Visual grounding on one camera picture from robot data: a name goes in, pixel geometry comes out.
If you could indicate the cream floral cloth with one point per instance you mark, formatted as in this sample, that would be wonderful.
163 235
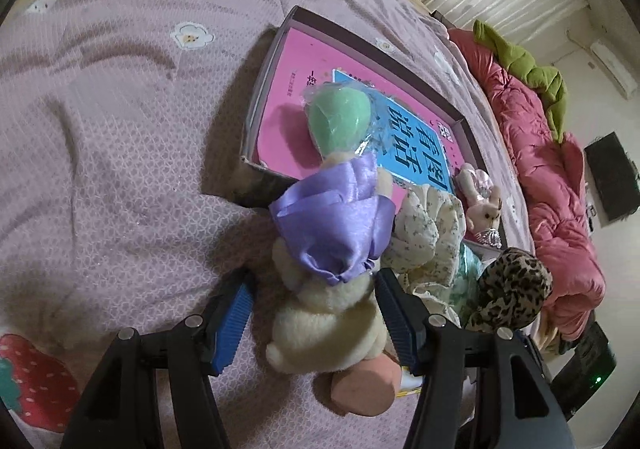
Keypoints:
425 229

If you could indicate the shallow purple cardboard box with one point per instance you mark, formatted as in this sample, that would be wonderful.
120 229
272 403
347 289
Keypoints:
370 53

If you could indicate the leopard print scrunchie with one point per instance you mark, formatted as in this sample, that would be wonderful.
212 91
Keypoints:
510 284

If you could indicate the pink quilt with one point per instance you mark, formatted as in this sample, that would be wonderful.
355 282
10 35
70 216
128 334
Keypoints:
540 169

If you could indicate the lilac printed bedsheet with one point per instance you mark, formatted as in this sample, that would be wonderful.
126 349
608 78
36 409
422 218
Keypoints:
125 154

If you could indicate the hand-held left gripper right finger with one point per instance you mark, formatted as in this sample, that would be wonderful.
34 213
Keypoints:
395 314

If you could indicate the teal plastic packet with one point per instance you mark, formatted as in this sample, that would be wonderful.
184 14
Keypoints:
467 279

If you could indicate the green sponge in plastic bag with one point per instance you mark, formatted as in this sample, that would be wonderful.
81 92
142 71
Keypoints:
337 119

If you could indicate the green garment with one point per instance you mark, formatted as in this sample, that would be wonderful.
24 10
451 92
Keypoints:
530 69

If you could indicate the pink bunny plush with crown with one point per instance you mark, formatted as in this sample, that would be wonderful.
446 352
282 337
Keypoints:
482 216

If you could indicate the cream plush toy purple hood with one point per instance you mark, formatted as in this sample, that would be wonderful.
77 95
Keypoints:
325 324

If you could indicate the peach sponge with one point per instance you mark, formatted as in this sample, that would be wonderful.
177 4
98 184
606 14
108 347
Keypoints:
365 386

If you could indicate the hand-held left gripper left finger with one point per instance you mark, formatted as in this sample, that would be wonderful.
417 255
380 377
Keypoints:
232 324

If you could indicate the black television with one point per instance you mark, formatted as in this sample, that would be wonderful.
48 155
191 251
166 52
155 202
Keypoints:
610 179

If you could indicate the pink book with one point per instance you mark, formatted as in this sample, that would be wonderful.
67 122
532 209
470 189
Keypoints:
300 54

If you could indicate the white air conditioner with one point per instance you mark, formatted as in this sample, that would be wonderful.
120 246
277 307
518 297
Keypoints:
612 64

